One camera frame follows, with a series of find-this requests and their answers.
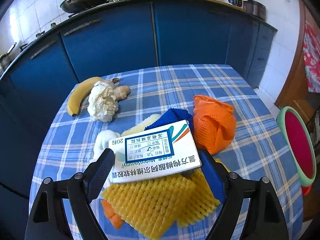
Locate wooden door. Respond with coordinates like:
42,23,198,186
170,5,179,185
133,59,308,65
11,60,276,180
275,0,319,122

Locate white medicine box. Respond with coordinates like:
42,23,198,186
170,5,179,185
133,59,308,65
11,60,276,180
108,120,201,184

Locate blue kitchen cabinets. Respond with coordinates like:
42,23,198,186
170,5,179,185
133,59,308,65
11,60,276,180
1,0,276,239

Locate blue cloth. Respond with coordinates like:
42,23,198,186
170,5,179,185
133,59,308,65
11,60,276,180
145,108,194,133

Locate small orange peel piece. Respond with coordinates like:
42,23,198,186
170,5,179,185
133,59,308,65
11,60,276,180
100,200,124,230

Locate blue plaid tablecloth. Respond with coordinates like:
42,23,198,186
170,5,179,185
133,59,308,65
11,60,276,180
28,64,304,240

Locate orange foam fruit net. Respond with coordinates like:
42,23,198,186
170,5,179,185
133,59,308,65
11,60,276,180
193,95,236,155

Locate red plastic stool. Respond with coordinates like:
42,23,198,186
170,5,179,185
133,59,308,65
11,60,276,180
302,185,312,196

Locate yellow banana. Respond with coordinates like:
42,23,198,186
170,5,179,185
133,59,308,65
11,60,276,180
67,76,103,116

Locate red basin green rim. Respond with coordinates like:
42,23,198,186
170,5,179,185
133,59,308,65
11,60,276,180
276,106,317,187

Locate pale yellow sponge cloth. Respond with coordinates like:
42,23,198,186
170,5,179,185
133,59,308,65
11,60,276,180
121,114,161,137

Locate white tissue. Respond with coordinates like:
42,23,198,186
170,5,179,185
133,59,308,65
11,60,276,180
87,80,118,122

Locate yellow foam fruit net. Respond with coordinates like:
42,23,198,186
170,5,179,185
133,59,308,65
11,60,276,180
101,168,220,239

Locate red floral cloth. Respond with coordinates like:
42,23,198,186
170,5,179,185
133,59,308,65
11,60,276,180
303,23,320,93

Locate ginger root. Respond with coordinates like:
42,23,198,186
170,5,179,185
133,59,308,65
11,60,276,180
111,77,131,101

